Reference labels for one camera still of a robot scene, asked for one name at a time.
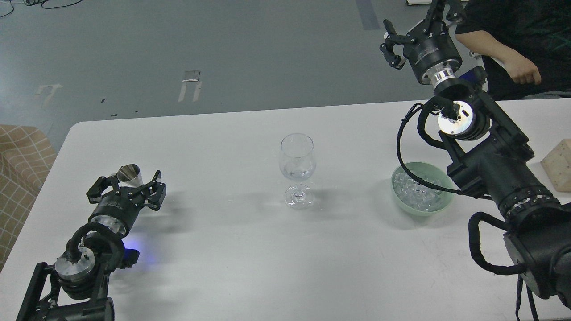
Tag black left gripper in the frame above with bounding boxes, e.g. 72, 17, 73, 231
86, 170, 166, 237

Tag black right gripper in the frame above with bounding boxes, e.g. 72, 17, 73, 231
380, 0, 467, 85

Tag steel cocktail jigger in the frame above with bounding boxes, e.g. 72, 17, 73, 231
116, 163, 144, 188

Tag clear ice cubes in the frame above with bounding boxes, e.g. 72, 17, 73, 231
392, 167, 448, 214

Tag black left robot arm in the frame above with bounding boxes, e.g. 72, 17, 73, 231
17, 166, 166, 321

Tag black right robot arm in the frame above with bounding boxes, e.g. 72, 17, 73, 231
380, 0, 571, 321

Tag clear wine glass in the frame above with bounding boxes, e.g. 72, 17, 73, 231
279, 133, 317, 210

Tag person in dark shirt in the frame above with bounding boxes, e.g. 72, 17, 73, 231
455, 0, 571, 100

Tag beige checkered cushion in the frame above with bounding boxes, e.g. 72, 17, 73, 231
0, 124, 57, 268

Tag green bowl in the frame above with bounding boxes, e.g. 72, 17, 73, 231
391, 162, 455, 217

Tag black floor cable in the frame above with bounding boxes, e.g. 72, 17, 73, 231
0, 0, 83, 17

